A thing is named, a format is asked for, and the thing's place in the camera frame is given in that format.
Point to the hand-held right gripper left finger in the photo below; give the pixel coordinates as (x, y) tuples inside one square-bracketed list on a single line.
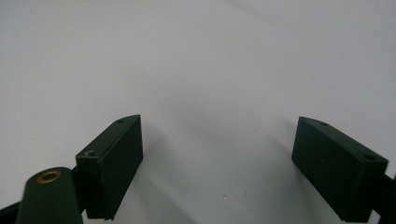
[(115, 168)]

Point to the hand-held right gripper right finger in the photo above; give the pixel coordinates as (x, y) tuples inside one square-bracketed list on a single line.
[(336, 168)]

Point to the white table mat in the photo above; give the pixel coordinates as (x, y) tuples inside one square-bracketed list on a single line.
[(199, 62)]

